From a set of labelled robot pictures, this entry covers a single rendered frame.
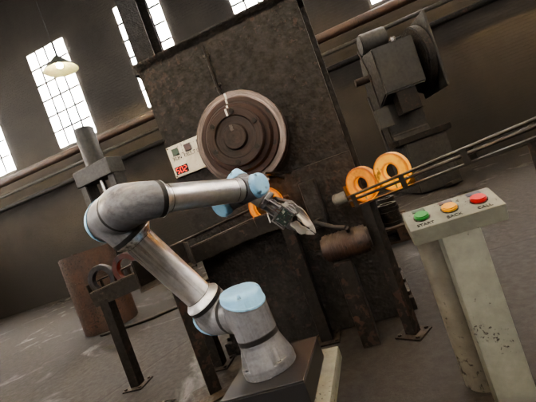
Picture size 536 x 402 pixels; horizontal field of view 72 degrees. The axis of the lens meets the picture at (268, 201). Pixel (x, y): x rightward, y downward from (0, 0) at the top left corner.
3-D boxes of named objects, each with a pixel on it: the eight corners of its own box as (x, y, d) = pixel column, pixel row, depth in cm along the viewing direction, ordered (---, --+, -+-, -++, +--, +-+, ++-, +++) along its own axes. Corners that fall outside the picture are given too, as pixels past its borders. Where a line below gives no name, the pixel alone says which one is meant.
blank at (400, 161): (371, 160, 157) (366, 162, 155) (402, 144, 145) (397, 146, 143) (386, 193, 156) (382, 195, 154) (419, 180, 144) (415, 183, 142)
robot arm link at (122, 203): (108, 173, 81) (266, 164, 116) (93, 188, 89) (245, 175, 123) (120, 222, 80) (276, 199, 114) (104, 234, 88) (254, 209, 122)
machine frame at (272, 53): (258, 308, 280) (179, 90, 276) (400, 269, 253) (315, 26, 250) (226, 357, 210) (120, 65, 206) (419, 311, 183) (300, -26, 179)
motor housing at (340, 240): (356, 338, 178) (320, 234, 176) (402, 327, 172) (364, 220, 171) (356, 352, 165) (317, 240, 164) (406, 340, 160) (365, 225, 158)
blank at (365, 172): (344, 173, 169) (340, 175, 167) (371, 159, 157) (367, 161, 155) (358, 204, 168) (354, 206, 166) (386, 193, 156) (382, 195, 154)
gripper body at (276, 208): (284, 231, 126) (255, 211, 127) (289, 225, 134) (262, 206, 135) (297, 214, 124) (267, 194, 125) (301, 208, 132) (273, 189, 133)
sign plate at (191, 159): (178, 178, 211) (167, 148, 210) (218, 162, 204) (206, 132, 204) (175, 178, 209) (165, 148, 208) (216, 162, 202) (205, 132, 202)
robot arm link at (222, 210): (223, 194, 115) (242, 175, 122) (205, 203, 123) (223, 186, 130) (239, 213, 117) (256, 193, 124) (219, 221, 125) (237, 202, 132)
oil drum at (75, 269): (108, 319, 452) (83, 251, 450) (148, 307, 437) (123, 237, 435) (72, 342, 394) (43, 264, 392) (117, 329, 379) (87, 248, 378)
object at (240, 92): (219, 195, 197) (189, 112, 196) (301, 165, 185) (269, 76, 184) (214, 197, 191) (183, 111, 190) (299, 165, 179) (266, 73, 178)
